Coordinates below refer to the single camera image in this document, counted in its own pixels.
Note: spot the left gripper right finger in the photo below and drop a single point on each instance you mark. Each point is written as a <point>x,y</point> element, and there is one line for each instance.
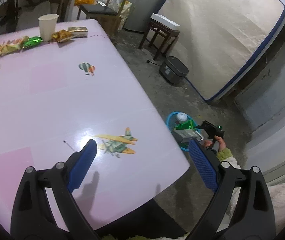
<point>241,206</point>

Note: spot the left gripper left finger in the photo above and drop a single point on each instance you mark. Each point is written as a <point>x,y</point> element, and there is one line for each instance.
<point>32,217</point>

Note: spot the green foil snack bag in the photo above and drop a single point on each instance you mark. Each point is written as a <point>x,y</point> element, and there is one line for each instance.
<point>189,124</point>

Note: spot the white AD milk bottle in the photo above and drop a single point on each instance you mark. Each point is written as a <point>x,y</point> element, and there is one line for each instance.
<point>181,117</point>

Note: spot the blue trash basket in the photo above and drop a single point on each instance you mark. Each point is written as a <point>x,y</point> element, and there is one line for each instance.
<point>171,121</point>

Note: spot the person's right hand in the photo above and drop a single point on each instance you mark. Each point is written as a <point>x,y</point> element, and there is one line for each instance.
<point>217,143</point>

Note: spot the black round appliance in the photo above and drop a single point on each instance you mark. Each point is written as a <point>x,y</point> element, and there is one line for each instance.
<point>173,70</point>

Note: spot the beige mattress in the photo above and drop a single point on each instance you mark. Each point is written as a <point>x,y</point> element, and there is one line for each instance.
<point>220,39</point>

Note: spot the dark wooden stool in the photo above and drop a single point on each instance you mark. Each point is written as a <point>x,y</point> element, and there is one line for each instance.
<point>162,30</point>

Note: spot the pink patterned tablecloth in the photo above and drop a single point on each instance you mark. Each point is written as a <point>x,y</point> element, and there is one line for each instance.
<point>56,97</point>

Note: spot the white box on stool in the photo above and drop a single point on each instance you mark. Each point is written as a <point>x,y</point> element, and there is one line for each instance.
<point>165,21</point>

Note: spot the wooden chair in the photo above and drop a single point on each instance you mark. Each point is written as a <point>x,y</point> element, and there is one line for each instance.
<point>108,18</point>

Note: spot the gold rectangular snack pack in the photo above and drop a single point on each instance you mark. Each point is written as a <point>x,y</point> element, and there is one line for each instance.
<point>79,31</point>

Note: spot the yellow snack bag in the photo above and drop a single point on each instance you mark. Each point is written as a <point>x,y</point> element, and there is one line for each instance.
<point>11,46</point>

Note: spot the gold snack wrapper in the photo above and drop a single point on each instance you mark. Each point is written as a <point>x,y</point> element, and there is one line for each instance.
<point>62,36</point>

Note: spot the green foil wrapper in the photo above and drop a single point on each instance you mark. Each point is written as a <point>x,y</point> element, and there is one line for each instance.
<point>32,42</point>

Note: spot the white paper cup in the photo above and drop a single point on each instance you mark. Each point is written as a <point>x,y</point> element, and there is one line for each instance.
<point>47,25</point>

